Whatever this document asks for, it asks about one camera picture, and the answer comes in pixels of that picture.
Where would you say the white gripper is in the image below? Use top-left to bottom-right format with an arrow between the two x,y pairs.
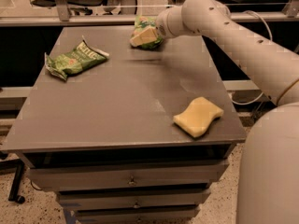
130,8 -> 174,47

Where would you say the green rice chip bag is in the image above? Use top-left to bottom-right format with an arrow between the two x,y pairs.
130,15 -> 163,49

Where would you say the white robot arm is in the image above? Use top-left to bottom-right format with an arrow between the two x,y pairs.
130,0 -> 299,224

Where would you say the green jalapeno chip bag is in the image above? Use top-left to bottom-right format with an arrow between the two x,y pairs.
45,38 -> 109,81

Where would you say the yellow sponge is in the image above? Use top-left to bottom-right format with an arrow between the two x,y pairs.
173,97 -> 224,138

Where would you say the grey drawer cabinet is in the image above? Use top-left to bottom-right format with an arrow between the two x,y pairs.
3,26 -> 246,224

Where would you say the top drawer knob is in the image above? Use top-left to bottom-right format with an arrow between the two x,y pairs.
128,176 -> 137,187

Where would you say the drawer knob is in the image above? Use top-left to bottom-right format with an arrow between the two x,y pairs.
128,176 -> 137,187
133,202 -> 140,209

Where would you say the middle drawer knob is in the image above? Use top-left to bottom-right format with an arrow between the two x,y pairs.
133,202 -> 140,209

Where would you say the black chair base leg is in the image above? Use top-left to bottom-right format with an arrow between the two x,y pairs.
0,152 -> 25,204

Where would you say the metal railing frame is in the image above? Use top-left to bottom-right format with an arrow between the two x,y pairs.
0,0 -> 299,28

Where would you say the white cable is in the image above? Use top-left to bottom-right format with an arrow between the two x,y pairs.
231,10 -> 274,106

